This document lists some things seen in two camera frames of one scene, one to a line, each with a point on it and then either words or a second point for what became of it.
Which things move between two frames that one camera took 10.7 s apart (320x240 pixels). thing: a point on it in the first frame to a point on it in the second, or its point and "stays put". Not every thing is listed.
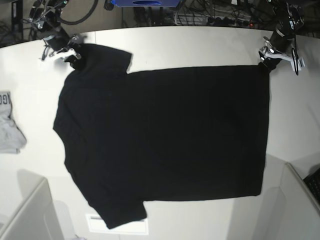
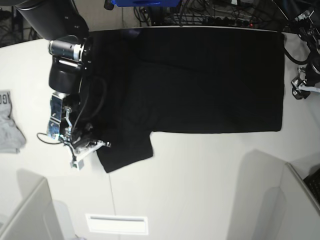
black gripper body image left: x=60 y=40 to x=65 y=125
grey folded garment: x=11 y=139 stays put
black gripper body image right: x=281 y=41 to x=301 y=88
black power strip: x=225 y=20 stays put
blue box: x=147 y=3 stays put
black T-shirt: x=166 y=135 to x=144 y=80
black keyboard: x=313 y=182 stays put
